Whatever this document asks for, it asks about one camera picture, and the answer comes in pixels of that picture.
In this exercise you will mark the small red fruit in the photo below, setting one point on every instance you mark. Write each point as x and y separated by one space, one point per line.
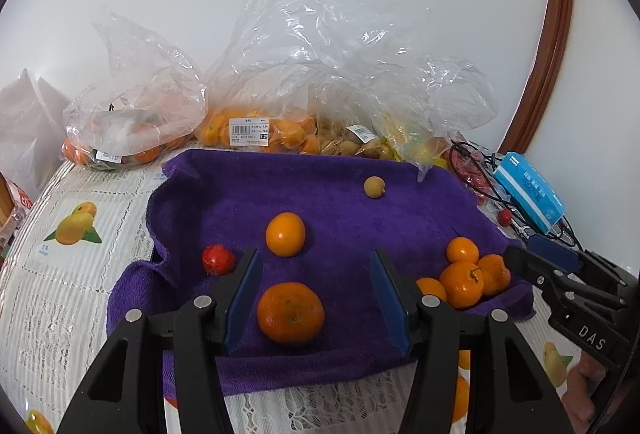
504 218

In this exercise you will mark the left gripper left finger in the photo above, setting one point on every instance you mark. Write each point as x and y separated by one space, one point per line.
123 390

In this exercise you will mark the small orange mandarin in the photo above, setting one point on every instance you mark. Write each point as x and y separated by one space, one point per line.
431 286
285 235

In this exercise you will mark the clear bag of tangerines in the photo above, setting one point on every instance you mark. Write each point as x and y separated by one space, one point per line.
151 102

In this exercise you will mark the brown wooden door frame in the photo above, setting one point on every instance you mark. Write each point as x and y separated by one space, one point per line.
541 80

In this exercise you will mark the purple towel-lined tray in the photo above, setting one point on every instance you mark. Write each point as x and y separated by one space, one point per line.
216 197

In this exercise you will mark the large textured orange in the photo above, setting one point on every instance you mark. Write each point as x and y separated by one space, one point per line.
290 313

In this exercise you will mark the clear bag of oranges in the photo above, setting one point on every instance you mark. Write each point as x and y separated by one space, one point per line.
341 77

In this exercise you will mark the blue tissue pack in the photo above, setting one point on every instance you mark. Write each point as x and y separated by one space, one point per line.
530 191

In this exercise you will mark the small red apple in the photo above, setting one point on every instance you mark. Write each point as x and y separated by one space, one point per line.
217 260

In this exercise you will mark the small yellow-brown fruit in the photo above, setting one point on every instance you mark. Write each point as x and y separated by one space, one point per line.
374 187

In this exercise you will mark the white plastic bag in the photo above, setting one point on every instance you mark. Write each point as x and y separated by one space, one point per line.
32 132

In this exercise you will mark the bag of red fruits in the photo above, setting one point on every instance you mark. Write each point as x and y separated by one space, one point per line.
467 169

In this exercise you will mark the wooden chair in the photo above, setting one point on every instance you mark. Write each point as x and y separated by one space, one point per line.
7 210

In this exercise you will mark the person's right hand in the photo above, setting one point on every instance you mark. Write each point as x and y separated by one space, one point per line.
576 400

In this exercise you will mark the small orange kumquat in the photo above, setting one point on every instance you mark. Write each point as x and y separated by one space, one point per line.
462 250

